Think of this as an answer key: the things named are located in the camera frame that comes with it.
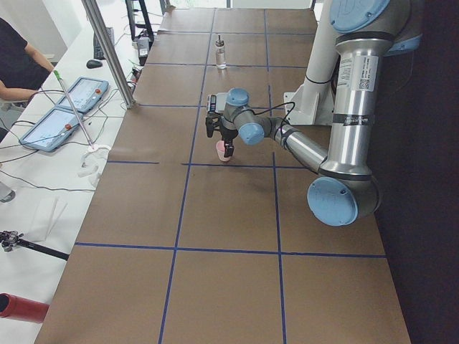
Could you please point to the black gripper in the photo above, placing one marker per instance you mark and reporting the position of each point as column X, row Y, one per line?
column 228, row 134

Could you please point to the pink plastic cup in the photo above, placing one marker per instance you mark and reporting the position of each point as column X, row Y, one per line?
column 220, row 149

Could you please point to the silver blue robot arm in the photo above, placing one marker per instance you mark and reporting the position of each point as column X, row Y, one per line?
column 345, row 189

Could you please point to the silver digital kitchen scale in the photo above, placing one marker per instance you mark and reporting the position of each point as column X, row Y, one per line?
column 216, row 102

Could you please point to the far blue teach pendant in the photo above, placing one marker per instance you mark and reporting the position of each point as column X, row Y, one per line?
column 87, row 92

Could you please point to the blue teach pendant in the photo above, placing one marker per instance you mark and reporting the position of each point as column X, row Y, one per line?
column 87, row 92
column 51, row 131

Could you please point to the black keyboard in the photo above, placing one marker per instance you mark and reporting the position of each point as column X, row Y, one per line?
column 97, row 48

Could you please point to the black computer mouse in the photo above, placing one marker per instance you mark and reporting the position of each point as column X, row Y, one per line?
column 93, row 63

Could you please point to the near blue teach pendant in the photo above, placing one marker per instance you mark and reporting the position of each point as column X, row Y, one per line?
column 51, row 131

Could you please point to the thin metal reaching stick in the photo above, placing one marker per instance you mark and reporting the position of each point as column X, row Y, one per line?
column 91, row 148

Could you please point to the person in black shirt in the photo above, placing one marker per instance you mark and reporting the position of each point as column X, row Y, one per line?
column 23, row 67

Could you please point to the black tripod leg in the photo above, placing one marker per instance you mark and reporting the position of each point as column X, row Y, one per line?
column 12, row 239

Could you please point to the red cylinder bottle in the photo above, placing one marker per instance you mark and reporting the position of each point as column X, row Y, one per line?
column 19, row 308

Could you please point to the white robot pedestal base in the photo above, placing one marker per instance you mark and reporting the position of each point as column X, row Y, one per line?
column 313, row 99

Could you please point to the aluminium frame post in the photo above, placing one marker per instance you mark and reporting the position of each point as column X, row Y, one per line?
column 96, row 19

